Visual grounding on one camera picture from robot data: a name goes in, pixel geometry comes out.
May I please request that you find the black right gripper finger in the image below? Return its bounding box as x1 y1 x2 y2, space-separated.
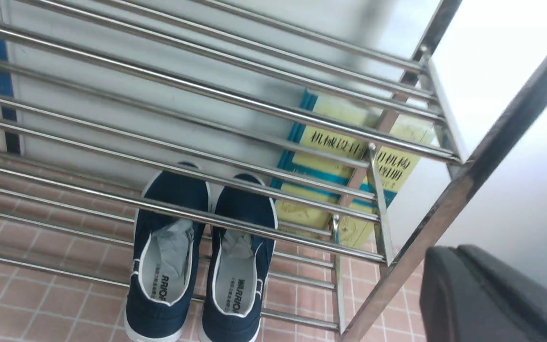
420 245 547 342

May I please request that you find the navy slip-on shoe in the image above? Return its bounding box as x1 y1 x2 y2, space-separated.
199 187 278 342
124 161 211 342

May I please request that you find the stainless steel shoe rack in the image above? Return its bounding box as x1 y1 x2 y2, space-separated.
0 0 547 342

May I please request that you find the yellow teal book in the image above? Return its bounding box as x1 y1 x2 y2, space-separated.
271 89 435 249

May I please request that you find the pink checkered tablecloth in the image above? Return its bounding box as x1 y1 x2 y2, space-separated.
0 174 426 342

